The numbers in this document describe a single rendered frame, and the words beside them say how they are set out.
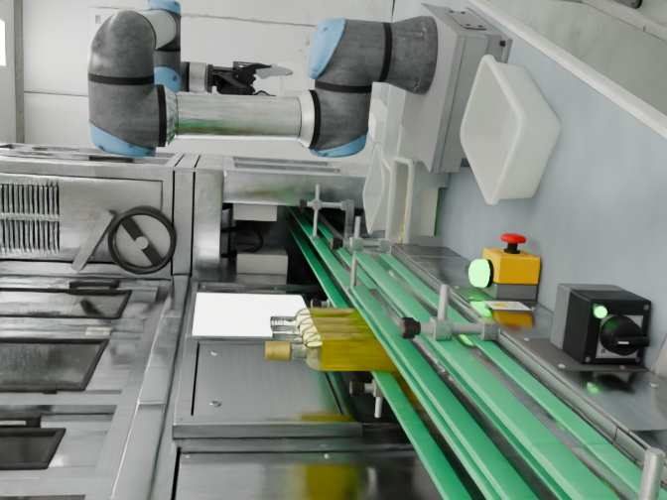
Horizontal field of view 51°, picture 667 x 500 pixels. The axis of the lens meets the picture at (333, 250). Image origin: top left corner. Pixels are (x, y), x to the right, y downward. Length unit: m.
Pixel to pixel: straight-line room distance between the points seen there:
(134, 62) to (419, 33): 0.53
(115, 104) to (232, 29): 3.82
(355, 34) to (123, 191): 1.20
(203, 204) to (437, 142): 1.15
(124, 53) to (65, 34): 4.36
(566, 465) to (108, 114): 0.96
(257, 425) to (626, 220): 0.71
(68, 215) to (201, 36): 2.88
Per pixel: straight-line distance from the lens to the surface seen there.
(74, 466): 1.26
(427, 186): 1.56
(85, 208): 2.38
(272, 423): 1.27
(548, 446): 0.69
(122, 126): 1.30
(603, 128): 1.01
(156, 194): 2.34
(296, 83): 1.74
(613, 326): 0.85
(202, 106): 1.33
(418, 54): 1.38
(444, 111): 1.32
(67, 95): 5.64
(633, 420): 0.74
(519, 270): 1.12
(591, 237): 1.01
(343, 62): 1.36
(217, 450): 1.26
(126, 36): 1.31
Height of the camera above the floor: 1.26
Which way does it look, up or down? 10 degrees down
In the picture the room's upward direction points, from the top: 88 degrees counter-clockwise
